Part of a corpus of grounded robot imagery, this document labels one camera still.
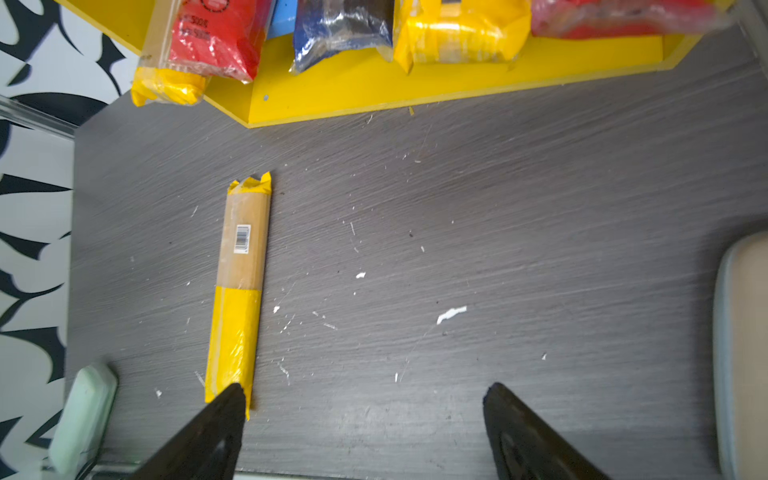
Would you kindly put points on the clear white label spaghetti bag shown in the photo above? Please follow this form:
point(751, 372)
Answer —
point(325, 28)

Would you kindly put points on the aluminium cage frame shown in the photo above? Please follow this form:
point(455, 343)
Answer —
point(29, 117)

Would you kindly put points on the yellow pink blue shelf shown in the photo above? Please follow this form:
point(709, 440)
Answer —
point(362, 81)

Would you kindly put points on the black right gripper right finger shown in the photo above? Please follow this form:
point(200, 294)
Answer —
point(524, 446)

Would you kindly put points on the small red spaghetti bag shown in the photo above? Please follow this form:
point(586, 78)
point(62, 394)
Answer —
point(582, 20)

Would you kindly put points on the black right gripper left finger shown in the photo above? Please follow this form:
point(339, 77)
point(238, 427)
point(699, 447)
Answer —
point(207, 447)

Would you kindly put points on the yellow spaghetti bag front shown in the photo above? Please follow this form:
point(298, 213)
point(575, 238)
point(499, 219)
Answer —
point(459, 32)

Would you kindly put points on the beige pad right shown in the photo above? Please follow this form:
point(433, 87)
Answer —
point(740, 359)

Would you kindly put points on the long red spaghetti bag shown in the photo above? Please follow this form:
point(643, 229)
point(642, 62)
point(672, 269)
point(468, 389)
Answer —
point(220, 38)

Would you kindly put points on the green pad left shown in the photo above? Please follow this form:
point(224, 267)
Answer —
point(75, 447)

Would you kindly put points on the yellow spaghetti bag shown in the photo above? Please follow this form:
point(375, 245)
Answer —
point(239, 288)
point(157, 78)
point(459, 32)

